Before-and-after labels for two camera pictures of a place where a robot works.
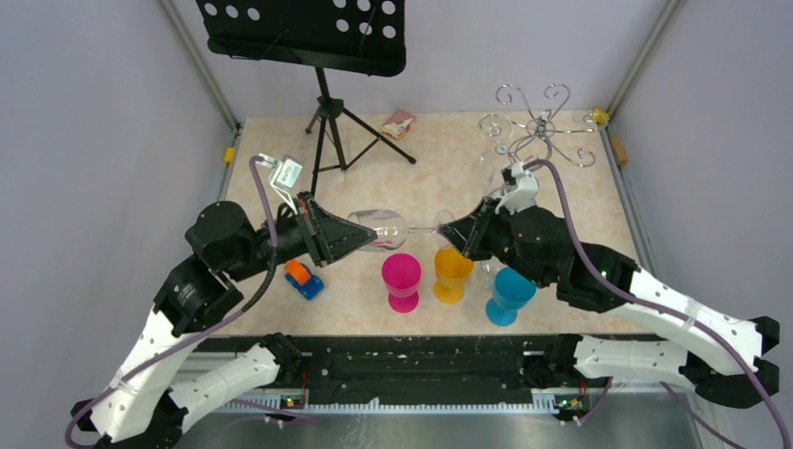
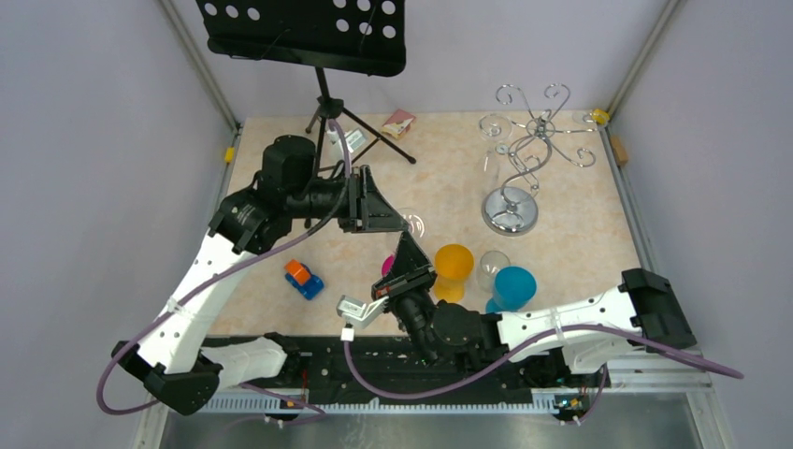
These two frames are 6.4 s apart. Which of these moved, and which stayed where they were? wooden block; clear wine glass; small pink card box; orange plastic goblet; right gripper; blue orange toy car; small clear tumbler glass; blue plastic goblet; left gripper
Moved: clear wine glass; right gripper; left gripper
Stayed: blue orange toy car; wooden block; orange plastic goblet; small pink card box; small clear tumbler glass; blue plastic goblet
